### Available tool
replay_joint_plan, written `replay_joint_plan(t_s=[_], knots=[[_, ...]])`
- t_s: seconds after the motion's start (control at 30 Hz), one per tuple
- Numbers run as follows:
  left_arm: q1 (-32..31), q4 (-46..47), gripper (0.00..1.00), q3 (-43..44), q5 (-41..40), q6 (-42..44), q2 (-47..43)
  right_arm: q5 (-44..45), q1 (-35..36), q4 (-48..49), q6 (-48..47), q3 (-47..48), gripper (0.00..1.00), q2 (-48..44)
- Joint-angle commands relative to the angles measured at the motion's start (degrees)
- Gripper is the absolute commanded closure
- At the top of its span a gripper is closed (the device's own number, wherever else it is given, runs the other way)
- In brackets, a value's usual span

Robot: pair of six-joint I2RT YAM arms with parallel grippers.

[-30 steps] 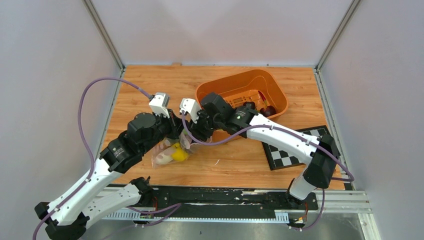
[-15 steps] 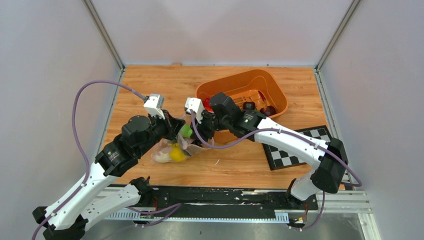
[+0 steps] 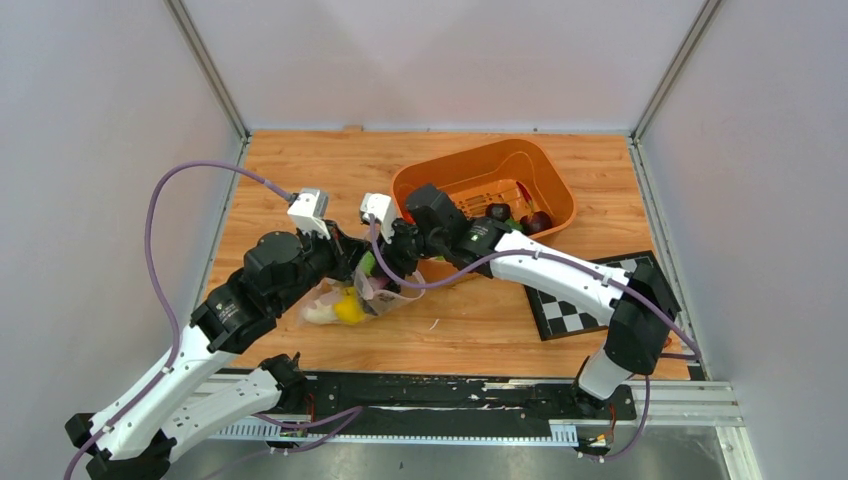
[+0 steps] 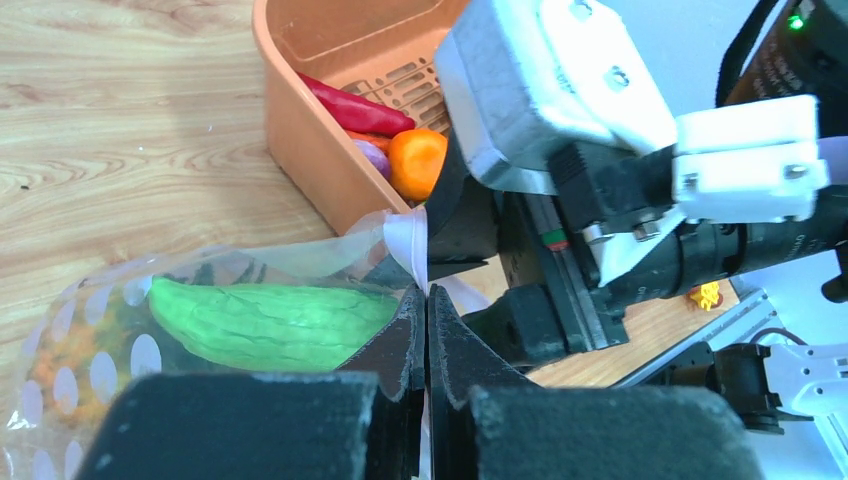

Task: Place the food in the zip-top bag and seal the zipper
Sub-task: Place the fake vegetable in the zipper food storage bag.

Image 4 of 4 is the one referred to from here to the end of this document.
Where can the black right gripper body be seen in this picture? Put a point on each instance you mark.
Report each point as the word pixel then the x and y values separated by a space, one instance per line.
pixel 574 261

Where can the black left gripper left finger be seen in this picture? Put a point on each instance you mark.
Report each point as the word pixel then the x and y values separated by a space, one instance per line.
pixel 361 421

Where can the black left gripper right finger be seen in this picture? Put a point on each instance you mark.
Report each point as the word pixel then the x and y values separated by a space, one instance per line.
pixel 488 421

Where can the clear zip top bag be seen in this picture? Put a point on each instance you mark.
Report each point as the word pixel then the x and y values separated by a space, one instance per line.
pixel 382 252

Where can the green toy cucumber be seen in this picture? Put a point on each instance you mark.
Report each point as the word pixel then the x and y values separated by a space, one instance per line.
pixel 268 327

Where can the toy pineapple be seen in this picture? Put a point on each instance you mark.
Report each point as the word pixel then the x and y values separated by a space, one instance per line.
pixel 100 334

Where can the orange plastic basin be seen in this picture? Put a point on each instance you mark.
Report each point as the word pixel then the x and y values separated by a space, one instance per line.
pixel 344 75

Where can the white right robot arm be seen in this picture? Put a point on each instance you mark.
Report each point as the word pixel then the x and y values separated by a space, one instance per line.
pixel 565 160

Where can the yellow toy brick car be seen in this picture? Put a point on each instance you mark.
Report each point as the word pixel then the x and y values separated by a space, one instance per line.
pixel 706 297

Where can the toy orange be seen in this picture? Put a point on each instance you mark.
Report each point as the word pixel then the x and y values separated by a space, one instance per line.
pixel 416 160

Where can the pink toy onion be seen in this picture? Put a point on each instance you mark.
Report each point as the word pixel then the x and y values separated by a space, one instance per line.
pixel 376 156

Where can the toy carrot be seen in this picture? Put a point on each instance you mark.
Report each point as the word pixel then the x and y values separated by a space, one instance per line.
pixel 381 142

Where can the red toy chili pepper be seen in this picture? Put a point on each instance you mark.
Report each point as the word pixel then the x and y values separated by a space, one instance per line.
pixel 356 113

